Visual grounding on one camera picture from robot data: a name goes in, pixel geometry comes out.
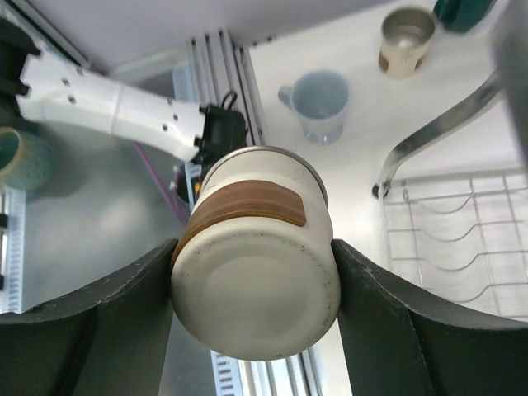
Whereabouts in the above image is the small cream steel tumbler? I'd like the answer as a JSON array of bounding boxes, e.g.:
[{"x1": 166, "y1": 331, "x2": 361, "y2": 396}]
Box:
[{"x1": 378, "y1": 6, "x2": 436, "y2": 79}]

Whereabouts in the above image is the dark teal mug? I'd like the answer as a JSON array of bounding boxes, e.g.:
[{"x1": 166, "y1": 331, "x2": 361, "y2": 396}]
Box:
[{"x1": 432, "y1": 0, "x2": 496, "y2": 34}]

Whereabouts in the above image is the white steel cup wood band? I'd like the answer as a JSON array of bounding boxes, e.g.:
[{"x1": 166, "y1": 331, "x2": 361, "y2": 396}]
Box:
[{"x1": 171, "y1": 146, "x2": 341, "y2": 361}]

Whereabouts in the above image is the light blue mug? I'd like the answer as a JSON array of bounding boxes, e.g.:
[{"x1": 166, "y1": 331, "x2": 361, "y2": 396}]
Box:
[{"x1": 278, "y1": 69, "x2": 351, "y2": 144}]

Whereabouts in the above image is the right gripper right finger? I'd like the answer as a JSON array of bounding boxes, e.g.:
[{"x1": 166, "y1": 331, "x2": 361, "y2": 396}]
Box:
[{"x1": 332, "y1": 239, "x2": 527, "y2": 395}]

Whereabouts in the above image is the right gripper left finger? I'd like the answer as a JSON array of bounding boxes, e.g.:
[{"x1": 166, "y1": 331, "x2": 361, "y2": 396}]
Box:
[{"x1": 1, "y1": 239, "x2": 177, "y2": 395}]

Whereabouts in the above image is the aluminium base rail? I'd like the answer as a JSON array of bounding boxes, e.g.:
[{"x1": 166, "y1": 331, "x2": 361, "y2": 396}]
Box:
[{"x1": 187, "y1": 29, "x2": 323, "y2": 395}]

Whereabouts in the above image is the white slotted cable duct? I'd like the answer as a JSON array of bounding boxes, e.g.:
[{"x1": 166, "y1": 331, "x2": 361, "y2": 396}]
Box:
[{"x1": 172, "y1": 61, "x2": 243, "y2": 396}]

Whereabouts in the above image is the stainless steel dish rack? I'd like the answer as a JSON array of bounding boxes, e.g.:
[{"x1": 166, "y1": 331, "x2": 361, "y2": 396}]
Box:
[{"x1": 370, "y1": 0, "x2": 528, "y2": 318}]

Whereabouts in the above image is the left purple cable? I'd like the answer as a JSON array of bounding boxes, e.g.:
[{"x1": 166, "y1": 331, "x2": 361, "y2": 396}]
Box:
[{"x1": 134, "y1": 139, "x2": 191, "y2": 226}]

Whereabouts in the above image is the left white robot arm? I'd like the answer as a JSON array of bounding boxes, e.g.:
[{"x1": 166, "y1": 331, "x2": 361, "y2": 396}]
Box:
[{"x1": 1, "y1": 19, "x2": 247, "y2": 166}]

